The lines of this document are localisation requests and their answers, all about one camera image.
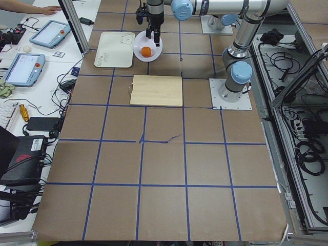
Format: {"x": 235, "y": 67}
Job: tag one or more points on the person hand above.
{"x": 50, "y": 10}

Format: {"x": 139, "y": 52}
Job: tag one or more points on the teach pendant near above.
{"x": 25, "y": 69}

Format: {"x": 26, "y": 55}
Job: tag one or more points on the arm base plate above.
{"x": 217, "y": 24}
{"x": 223, "y": 99}

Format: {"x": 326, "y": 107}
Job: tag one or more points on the bamboo cutting board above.
{"x": 153, "y": 90}

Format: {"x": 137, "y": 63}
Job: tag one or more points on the teach pendant far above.
{"x": 51, "y": 34}

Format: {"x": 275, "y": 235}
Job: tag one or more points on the small card box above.
{"x": 58, "y": 54}

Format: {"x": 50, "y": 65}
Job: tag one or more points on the cream bear tray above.
{"x": 115, "y": 50}

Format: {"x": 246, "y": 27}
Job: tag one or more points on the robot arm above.
{"x": 253, "y": 14}

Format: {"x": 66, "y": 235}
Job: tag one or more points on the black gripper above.
{"x": 154, "y": 19}

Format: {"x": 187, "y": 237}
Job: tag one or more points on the gold cylinder tool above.
{"x": 24, "y": 113}

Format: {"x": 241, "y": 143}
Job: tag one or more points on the teach pendant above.
{"x": 51, "y": 34}
{"x": 25, "y": 69}

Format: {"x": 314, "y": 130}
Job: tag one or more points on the aluminium frame post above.
{"x": 71, "y": 16}

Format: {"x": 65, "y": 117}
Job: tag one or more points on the black laptop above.
{"x": 21, "y": 158}

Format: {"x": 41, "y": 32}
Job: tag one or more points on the orange fruit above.
{"x": 146, "y": 51}

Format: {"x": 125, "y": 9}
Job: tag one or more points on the black power adapter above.
{"x": 42, "y": 123}

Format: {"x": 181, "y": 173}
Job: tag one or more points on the white round plate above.
{"x": 141, "y": 41}

